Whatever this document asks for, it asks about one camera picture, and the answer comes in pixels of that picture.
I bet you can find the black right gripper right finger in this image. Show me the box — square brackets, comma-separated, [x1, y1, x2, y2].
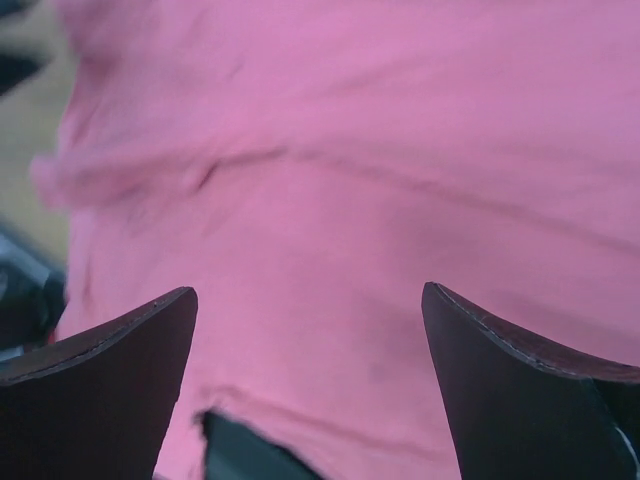
[421, 282, 639, 480]

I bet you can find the rose red t-shirt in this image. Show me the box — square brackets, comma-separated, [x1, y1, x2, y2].
[31, 0, 639, 479]

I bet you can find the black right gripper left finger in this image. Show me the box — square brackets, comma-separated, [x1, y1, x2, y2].
[1, 287, 198, 480]

